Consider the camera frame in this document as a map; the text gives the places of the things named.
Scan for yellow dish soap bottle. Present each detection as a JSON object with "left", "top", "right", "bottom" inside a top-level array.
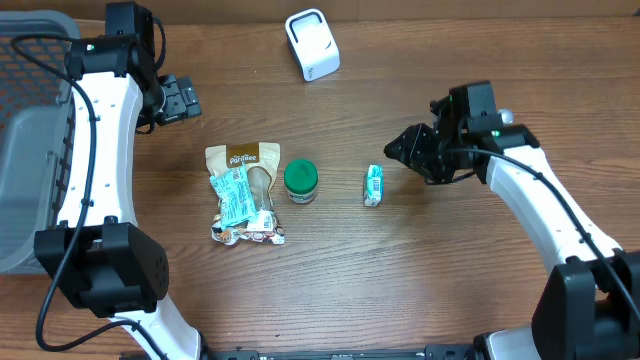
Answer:
[{"left": 498, "top": 108, "right": 514, "bottom": 126}]

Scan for teal tissue pack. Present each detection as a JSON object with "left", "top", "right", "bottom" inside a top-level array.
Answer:
[{"left": 363, "top": 164, "right": 384, "bottom": 207}]

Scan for teal snack packet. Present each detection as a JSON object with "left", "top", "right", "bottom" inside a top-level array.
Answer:
[{"left": 210, "top": 164, "right": 258, "bottom": 230}]

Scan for brown snack pouch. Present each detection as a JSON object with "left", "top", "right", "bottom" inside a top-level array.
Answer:
[{"left": 205, "top": 142, "right": 285, "bottom": 246}]

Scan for green lid jar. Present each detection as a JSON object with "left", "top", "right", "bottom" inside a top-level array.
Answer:
[{"left": 284, "top": 159, "right": 319, "bottom": 204}]

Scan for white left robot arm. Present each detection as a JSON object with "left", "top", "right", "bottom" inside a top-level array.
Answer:
[{"left": 34, "top": 2, "right": 209, "bottom": 359}]

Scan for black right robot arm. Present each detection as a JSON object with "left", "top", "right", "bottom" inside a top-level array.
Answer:
[{"left": 384, "top": 81, "right": 639, "bottom": 360}]

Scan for white barcode scanner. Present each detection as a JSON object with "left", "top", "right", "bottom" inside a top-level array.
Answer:
[{"left": 285, "top": 8, "right": 340, "bottom": 82}]

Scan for grey plastic basket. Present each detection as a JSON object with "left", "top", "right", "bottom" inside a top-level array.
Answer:
[{"left": 1, "top": 10, "right": 80, "bottom": 274}]

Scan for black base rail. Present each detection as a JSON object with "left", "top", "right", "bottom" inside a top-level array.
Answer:
[{"left": 119, "top": 341, "right": 566, "bottom": 360}]

